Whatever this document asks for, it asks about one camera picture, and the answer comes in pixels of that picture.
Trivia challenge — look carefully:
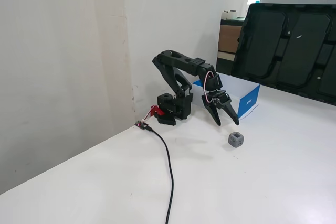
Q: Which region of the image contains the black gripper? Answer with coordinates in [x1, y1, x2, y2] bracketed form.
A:
[201, 89, 240, 126]

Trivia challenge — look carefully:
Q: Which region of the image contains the gray block with cutouts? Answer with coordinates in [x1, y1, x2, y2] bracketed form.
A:
[227, 131, 245, 149]

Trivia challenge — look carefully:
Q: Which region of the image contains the blue white ASUS box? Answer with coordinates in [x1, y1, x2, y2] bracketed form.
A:
[191, 73, 261, 122]

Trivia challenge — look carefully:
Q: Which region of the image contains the red clamp lever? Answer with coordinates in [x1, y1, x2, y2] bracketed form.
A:
[149, 105, 166, 118]

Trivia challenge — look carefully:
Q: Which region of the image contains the small circuit board red LED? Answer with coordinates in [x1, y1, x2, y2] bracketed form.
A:
[134, 120, 149, 131]

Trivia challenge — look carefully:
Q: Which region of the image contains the large black plastic tray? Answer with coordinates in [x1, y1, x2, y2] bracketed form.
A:
[230, 3, 336, 105]

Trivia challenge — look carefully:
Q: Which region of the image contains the white gripper servo wire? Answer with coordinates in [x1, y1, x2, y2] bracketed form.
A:
[204, 70, 216, 104]

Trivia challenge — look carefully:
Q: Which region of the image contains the thick black cable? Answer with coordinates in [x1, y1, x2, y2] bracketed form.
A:
[146, 126, 175, 224]

